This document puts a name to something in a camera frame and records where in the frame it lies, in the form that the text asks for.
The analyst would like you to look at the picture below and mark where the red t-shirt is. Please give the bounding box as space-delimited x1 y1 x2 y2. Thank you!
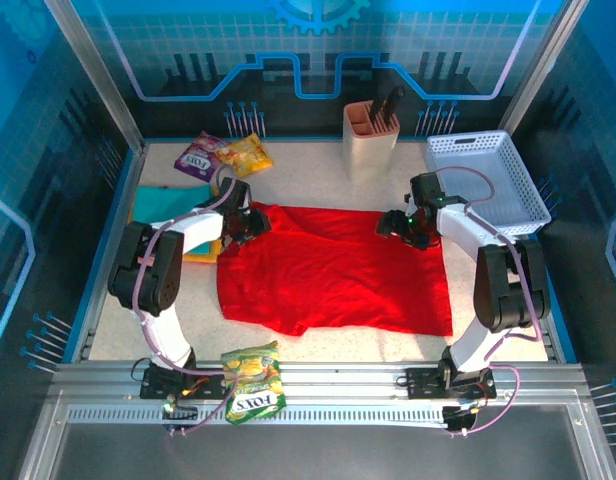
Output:
216 202 454 337

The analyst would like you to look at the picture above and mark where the yellow candy bag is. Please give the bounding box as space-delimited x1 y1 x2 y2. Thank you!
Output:
215 132 275 178

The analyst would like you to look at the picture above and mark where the beige knife block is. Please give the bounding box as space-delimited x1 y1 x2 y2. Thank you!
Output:
343 101 401 183

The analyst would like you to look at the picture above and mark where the folded teal t-shirt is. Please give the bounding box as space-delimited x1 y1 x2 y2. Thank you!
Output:
132 184 214 254

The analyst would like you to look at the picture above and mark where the purple Fox's candy bag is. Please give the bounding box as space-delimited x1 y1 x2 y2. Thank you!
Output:
173 130 229 182

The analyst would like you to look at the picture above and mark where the white perforated plastic basket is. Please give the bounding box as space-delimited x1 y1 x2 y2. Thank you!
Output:
421 129 553 238

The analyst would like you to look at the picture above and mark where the green Fox's candy bag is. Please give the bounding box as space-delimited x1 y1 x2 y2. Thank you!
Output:
221 341 287 426

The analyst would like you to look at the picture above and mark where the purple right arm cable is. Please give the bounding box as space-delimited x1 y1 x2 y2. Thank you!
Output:
432 165 543 437

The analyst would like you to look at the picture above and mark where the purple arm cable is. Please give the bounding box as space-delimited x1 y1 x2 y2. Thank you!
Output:
432 165 543 437
130 175 239 437

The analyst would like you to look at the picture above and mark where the small black-handled knife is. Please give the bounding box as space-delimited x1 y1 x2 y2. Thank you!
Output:
369 92 388 126

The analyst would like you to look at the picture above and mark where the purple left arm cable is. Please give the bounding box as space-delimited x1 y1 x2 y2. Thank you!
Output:
130 175 239 437

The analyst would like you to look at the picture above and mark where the large black-handled knife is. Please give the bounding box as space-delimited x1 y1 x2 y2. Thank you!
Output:
382 83 406 124

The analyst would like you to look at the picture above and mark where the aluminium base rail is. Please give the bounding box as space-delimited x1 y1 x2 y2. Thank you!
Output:
50 358 589 404

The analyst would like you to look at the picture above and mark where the white slotted cable duct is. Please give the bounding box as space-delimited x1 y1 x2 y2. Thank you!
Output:
66 403 449 427

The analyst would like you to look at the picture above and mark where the aluminium frame post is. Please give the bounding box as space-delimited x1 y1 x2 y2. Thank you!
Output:
42 0 148 155
496 0 592 134

